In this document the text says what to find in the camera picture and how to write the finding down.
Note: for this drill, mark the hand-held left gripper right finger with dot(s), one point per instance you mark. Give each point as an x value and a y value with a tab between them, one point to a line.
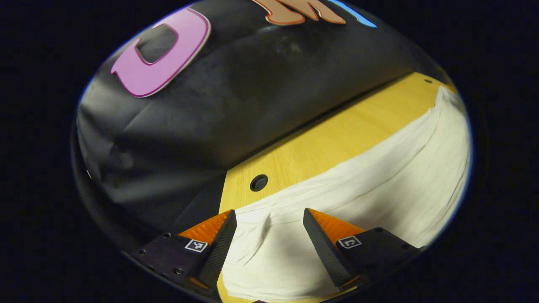
324	252

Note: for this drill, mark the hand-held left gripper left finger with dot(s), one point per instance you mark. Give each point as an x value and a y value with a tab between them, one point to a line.
219	252

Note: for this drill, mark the white jeans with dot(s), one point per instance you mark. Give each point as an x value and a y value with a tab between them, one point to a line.
379	189

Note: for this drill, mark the black backdrop cloth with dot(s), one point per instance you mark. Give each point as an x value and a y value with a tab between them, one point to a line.
252	105

